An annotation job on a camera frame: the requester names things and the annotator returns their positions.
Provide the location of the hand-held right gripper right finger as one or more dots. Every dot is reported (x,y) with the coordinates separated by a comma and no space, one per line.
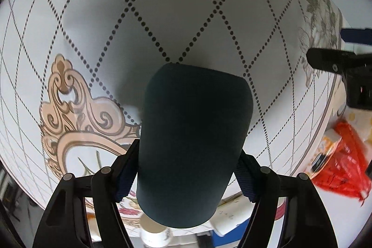
(246,178)

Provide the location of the dark green cup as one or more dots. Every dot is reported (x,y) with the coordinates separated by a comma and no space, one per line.
(191,134)

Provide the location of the white paper box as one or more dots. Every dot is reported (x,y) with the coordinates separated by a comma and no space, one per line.
(247,216)

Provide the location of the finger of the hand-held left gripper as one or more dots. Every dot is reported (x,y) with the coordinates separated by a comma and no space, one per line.
(355,35)
(328,59)

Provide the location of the red plastic bag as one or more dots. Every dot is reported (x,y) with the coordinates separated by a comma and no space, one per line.
(344,169)

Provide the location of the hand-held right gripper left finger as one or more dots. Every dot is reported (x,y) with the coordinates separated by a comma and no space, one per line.
(125,178)

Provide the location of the white paper cup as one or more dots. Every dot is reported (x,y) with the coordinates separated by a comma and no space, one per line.
(154,236)

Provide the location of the white patterned tablecloth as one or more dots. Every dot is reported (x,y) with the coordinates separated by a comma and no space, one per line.
(174,4)

